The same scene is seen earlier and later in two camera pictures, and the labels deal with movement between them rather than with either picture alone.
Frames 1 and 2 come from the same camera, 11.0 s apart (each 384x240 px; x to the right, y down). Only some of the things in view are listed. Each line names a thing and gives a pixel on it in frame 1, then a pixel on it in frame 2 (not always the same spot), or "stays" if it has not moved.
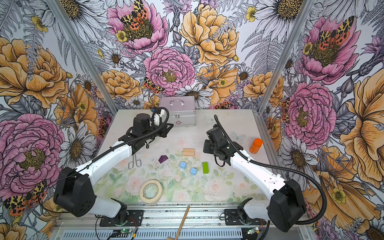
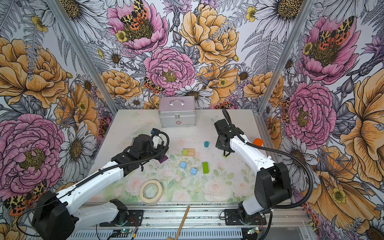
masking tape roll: (149, 200) stays
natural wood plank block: (188, 152) stays
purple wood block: (162, 158) stays
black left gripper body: (153, 128) to (151, 152)
